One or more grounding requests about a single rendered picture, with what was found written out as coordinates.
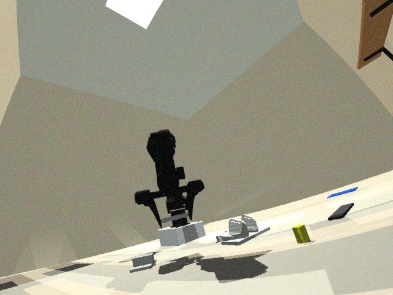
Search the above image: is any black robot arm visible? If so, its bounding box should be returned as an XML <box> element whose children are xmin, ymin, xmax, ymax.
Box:
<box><xmin>146</xmin><ymin>129</ymin><xmax>190</xmax><ymax>228</ymax></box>

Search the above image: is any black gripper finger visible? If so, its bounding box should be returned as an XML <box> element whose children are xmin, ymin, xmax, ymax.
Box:
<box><xmin>143</xmin><ymin>200</ymin><xmax>162</xmax><ymax>227</ymax></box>
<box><xmin>186</xmin><ymin>191</ymin><xmax>199</xmax><ymax>221</ymax></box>

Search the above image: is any yellow rectangular block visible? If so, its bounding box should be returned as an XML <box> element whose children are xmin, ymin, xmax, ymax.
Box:
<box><xmin>292</xmin><ymin>224</ymin><xmax>310</xmax><ymax>243</ymax></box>

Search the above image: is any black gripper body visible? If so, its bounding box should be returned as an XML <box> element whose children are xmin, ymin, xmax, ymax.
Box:
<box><xmin>134</xmin><ymin>165</ymin><xmax>204</xmax><ymax>205</ymax></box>

